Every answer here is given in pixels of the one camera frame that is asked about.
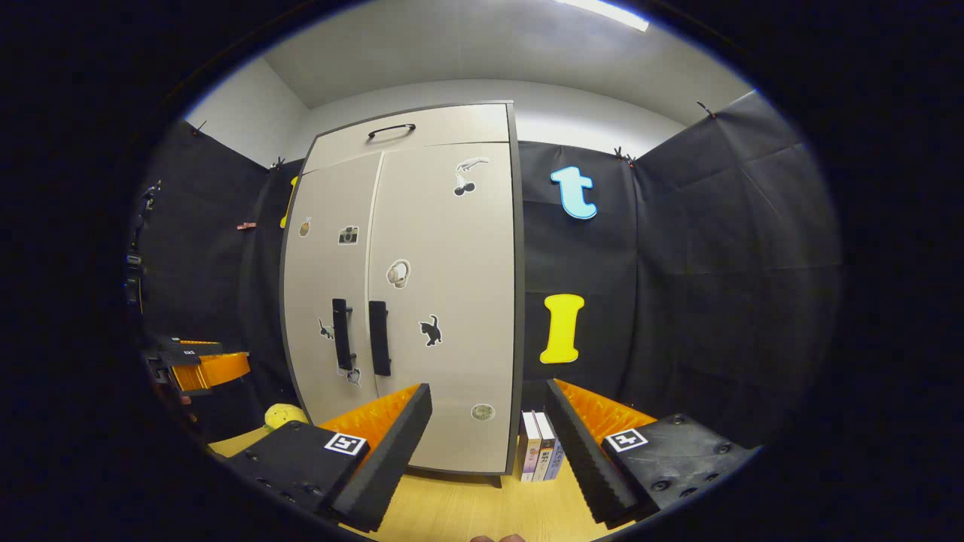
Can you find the white grey shoe cabinet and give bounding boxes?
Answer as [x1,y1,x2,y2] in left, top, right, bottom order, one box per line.
[279,101,526,489]

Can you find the black door handle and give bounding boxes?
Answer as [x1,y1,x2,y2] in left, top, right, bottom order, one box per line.
[332,298,356,371]
[368,300,392,377]

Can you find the yellow green plush toy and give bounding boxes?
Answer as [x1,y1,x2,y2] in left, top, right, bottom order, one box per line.
[264,403,310,432]

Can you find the dark equipment stand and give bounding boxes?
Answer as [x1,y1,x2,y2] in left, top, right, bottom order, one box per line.
[124,179,163,309]

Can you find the long ceiling light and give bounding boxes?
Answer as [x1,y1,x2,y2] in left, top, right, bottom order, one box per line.
[554,0,651,32]

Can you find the black backdrop cloth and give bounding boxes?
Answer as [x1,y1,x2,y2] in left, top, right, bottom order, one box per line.
[128,89,843,452]

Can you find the white shoe cabinet door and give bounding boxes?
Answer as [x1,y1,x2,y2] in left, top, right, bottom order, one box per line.
[365,142,520,475]
[280,153,383,424]

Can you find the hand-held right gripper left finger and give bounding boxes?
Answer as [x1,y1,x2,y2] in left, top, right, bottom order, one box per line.
[226,382,434,534]

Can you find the pink white book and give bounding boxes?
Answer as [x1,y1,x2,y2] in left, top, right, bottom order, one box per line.
[520,411,543,483]

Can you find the beige cabinet drawer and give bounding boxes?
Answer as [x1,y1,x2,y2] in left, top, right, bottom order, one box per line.
[304,103,513,175]

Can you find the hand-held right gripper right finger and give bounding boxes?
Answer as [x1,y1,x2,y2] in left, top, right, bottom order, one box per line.
[544,379,758,528]

